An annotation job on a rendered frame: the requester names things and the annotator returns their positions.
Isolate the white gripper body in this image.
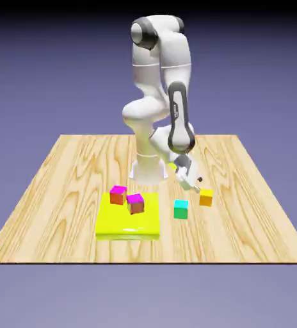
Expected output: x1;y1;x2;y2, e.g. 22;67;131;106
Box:
174;167;202;194

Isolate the small yellow cube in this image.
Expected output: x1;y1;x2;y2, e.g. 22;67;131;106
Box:
198;188;214;207

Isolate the small cyan cube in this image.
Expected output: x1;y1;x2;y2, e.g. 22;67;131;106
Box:
173;199;189;220

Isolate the small magenta cube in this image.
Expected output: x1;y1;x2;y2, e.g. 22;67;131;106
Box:
109;185;128;206
126;193;145;215

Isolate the large yellow box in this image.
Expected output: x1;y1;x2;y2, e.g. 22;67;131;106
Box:
95;192;161;241

